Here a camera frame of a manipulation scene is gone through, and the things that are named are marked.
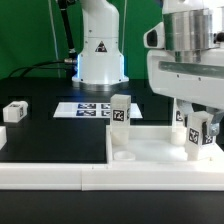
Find white sheet with tags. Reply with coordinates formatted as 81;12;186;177
53;102;143;119

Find thin white pole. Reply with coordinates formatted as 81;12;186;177
47;0;62;79

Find black cable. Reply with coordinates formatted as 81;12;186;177
7;58;78;79

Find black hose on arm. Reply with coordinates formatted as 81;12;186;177
55;0;78;59

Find white square tabletop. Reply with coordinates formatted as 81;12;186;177
105;124;224;165

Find white U-shaped fence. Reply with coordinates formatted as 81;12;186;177
0;125;224;192

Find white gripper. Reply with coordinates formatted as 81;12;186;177
143;22;224;136

